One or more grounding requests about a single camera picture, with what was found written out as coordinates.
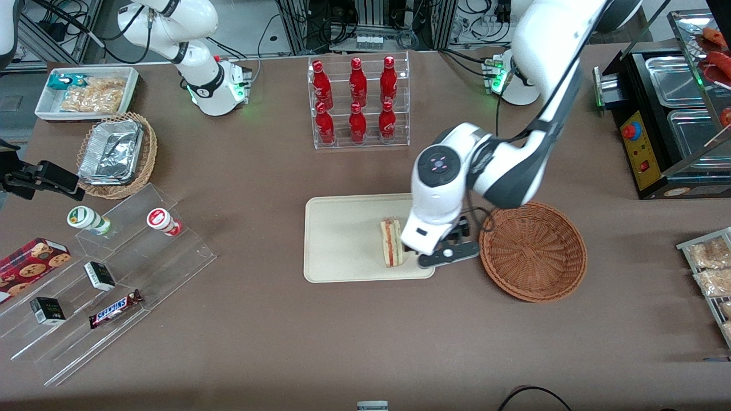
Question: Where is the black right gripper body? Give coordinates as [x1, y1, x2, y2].
[0, 166, 41, 202]

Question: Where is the triangular sandwich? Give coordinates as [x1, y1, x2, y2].
[380, 216, 405, 268]

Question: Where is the beige plastic tray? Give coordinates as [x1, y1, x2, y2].
[303, 193, 436, 284]

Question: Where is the light wicker basket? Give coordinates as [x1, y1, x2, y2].
[76, 112, 158, 200]

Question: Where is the round brown wicker basket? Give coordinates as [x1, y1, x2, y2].
[479, 200, 588, 303]

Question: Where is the metal snack tray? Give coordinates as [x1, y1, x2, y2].
[676, 227, 731, 350]

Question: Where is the green lid yogurt cup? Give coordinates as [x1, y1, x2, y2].
[67, 205, 113, 236]

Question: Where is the stack of foil trays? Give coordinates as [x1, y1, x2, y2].
[78, 119, 144, 186]

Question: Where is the white rectangular bin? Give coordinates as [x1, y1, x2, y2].
[34, 66, 140, 123]

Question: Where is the red chocolate cookie box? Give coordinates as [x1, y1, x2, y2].
[0, 237, 73, 305]

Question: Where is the clear bag of crackers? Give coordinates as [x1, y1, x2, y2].
[85, 76, 127, 93]
[59, 86, 124, 114]

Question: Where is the teal snack packet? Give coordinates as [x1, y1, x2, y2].
[47, 73, 87, 91]

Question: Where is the small black carton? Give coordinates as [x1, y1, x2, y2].
[84, 261, 117, 292]
[30, 296, 67, 327]

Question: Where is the red lid yogurt cup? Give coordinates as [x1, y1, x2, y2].
[146, 208, 184, 237]

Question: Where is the clear acrylic bottle rack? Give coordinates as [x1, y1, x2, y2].
[307, 51, 411, 151]

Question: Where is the red cola bottle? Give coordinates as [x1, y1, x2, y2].
[349, 57, 368, 108]
[348, 102, 368, 144]
[315, 102, 336, 145]
[380, 55, 399, 106]
[378, 100, 397, 140]
[311, 60, 335, 110]

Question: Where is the brown snickers bar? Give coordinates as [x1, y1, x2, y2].
[88, 289, 144, 330]

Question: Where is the clear acrylic stepped display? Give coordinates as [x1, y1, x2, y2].
[0, 183, 218, 388]

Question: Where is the black food warmer appliance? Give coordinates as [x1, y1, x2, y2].
[594, 9, 731, 200]

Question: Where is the silver metal box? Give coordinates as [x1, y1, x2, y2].
[593, 66, 630, 111]

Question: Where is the steel warmer pan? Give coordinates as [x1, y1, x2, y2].
[667, 108, 731, 159]
[645, 56, 709, 108]

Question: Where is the black wrist cable with plug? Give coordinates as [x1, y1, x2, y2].
[456, 205, 495, 241]

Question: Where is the black table cable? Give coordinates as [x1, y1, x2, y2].
[497, 386, 575, 411]

